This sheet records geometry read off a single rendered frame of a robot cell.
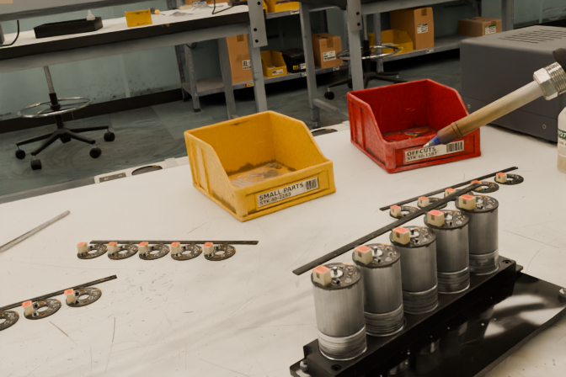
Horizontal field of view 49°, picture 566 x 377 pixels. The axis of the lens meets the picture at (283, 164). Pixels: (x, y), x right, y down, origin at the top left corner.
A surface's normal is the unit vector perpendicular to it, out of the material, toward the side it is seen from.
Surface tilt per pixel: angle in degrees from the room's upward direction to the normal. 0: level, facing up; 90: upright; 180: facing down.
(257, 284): 0
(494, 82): 90
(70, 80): 90
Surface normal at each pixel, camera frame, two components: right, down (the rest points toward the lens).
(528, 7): 0.33, 0.27
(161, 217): -0.11, -0.94
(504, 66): -0.91, 0.23
